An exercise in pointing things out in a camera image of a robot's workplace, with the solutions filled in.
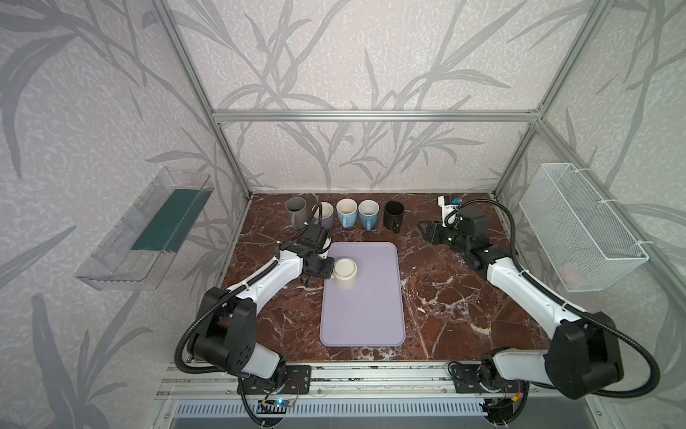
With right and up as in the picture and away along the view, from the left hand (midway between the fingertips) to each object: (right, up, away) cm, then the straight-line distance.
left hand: (330, 260), depth 89 cm
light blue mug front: (+5, +17, +14) cm, 22 cm away
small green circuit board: (-10, -35, -19) cm, 41 cm away
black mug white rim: (+23, +15, +15) cm, 31 cm away
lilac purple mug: (-4, +16, +14) cm, 22 cm away
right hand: (+30, +16, -5) cm, 34 cm away
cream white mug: (+5, -4, -2) cm, 7 cm away
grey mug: (-14, +18, +13) cm, 26 cm away
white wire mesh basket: (+64, +8, -27) cm, 70 cm away
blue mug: (+14, +17, +16) cm, 27 cm away
